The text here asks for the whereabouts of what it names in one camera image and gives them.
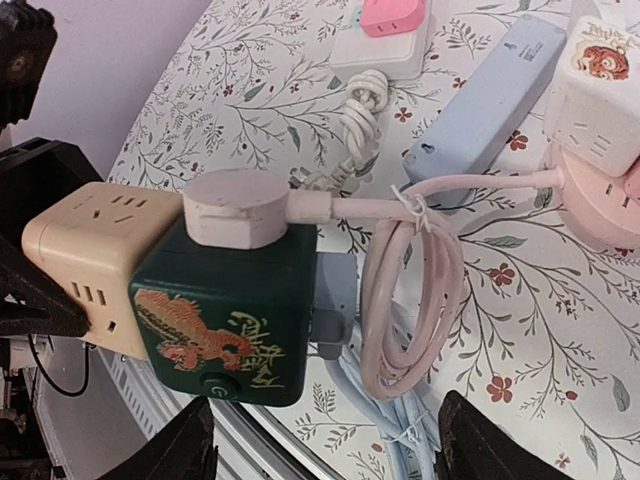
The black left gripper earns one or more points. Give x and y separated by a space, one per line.
34 176

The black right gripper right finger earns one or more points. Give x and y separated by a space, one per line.
474 448

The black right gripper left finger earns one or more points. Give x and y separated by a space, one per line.
183 449

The beige cube socket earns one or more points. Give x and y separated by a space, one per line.
91 242

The dark green cube socket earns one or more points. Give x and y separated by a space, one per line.
229 324

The pink round socket base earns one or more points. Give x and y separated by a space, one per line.
595 206

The white three-pin plug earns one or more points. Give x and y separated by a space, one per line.
341 180

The pink cube socket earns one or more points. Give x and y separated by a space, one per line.
631 182

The white cube socket tiger print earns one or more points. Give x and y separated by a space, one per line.
593 107

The pink plug adapter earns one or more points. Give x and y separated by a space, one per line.
381 18

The floral tablecloth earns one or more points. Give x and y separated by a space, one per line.
546 340

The light blue power strip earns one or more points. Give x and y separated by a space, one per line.
477 123

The white power strip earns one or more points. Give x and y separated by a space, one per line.
398 56

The aluminium table edge rail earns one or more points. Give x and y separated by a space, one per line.
125 405

